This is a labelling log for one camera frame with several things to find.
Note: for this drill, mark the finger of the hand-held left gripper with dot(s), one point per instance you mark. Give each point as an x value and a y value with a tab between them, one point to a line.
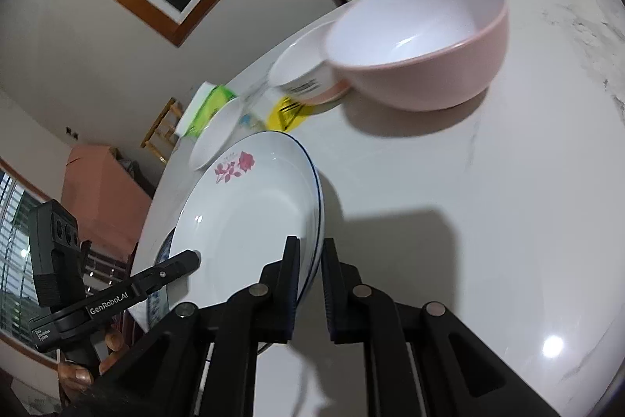
171	268

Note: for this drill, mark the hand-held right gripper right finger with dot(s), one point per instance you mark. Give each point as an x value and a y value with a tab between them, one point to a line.
329	292

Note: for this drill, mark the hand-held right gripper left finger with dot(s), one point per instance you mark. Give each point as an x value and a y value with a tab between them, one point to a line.
292	285

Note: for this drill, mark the large white floral basin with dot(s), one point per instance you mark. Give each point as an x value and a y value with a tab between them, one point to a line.
160	273

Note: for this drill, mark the white rose print plate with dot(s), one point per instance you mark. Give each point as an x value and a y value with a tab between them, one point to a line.
249	216

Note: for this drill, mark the small white dish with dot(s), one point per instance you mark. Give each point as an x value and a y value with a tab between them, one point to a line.
215	138

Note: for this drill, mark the orange rimmed dish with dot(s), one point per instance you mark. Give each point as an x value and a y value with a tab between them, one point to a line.
334	92

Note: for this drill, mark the white bowl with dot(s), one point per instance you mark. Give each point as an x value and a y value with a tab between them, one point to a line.
298	65

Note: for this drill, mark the pink bowl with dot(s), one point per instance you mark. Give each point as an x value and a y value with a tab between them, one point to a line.
439	80

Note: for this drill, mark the person's left hand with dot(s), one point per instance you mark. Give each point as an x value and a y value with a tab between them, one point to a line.
75	375

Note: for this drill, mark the barred side window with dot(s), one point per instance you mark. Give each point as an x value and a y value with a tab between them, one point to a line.
14	251

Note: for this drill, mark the brown cardboard box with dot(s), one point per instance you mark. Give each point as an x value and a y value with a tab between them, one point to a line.
102	197

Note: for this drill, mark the yellow wooden chair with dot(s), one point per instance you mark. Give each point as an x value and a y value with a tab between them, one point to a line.
163	129

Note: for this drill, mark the green tissue pack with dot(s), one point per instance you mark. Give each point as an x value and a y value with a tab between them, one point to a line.
207	107

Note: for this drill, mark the yellow round sticker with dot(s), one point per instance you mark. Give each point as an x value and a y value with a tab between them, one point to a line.
289	114

